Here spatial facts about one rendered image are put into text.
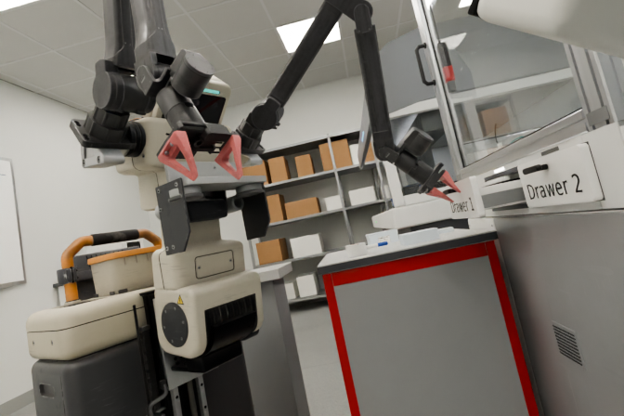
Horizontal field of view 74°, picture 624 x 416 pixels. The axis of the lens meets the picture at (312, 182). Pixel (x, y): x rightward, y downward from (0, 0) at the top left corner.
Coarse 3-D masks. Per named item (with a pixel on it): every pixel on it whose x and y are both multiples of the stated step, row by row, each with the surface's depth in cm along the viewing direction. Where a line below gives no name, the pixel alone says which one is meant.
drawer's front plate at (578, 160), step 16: (544, 160) 92; (560, 160) 85; (576, 160) 80; (528, 176) 101; (544, 176) 94; (560, 176) 87; (576, 176) 81; (592, 176) 77; (560, 192) 88; (592, 192) 77
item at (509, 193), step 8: (504, 184) 111; (512, 184) 111; (520, 184) 110; (480, 192) 111; (488, 192) 111; (496, 192) 111; (504, 192) 110; (512, 192) 110; (520, 192) 110; (488, 200) 111; (496, 200) 110; (504, 200) 110; (512, 200) 110; (520, 200) 110; (488, 208) 111
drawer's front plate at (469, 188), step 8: (472, 176) 110; (456, 184) 124; (464, 184) 116; (472, 184) 110; (456, 192) 126; (464, 192) 117; (472, 192) 111; (456, 200) 128; (464, 200) 119; (472, 200) 112; (480, 200) 109; (456, 208) 130; (464, 208) 121; (472, 208) 114; (480, 208) 109; (456, 216) 132; (464, 216) 122; (472, 216) 115; (480, 216) 109
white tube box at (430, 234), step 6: (432, 228) 144; (402, 234) 149; (408, 234) 144; (414, 234) 144; (420, 234) 144; (426, 234) 143; (432, 234) 143; (438, 234) 143; (402, 240) 146; (408, 240) 144; (414, 240) 143; (420, 240) 143; (426, 240) 143
